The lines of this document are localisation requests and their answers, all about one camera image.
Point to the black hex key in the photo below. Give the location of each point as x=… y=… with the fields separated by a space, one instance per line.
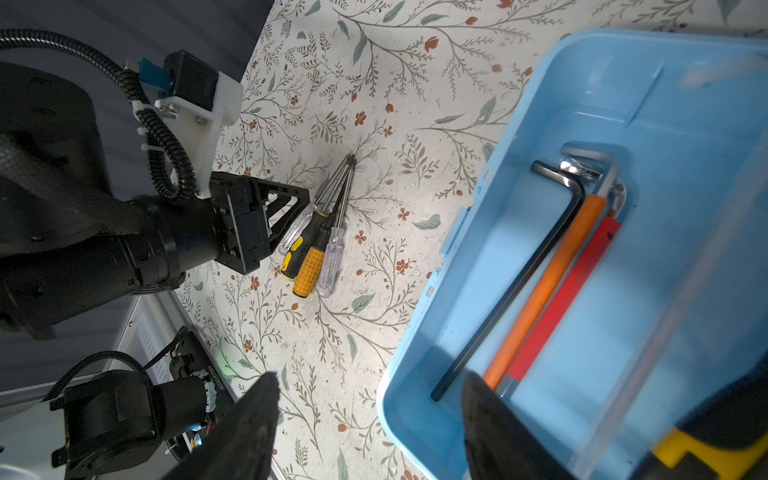
x=577 y=191

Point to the red hex key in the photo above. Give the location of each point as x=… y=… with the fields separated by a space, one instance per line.
x=567 y=293

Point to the yellow black utility knife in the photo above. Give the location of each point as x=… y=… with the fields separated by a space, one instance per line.
x=725 y=437

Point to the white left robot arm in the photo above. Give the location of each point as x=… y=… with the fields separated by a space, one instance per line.
x=69 y=246

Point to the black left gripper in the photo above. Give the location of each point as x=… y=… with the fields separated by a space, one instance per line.
x=255 y=216

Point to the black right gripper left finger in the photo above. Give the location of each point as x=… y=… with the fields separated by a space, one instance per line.
x=241 y=446

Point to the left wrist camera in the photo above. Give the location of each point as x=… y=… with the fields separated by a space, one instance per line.
x=182 y=127

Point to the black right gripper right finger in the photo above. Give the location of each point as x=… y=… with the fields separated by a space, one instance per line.
x=497 y=443

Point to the blue plastic tool box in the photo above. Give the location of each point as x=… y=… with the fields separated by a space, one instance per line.
x=601 y=310

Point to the orange hex key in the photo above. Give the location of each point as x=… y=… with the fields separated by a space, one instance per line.
x=583 y=223

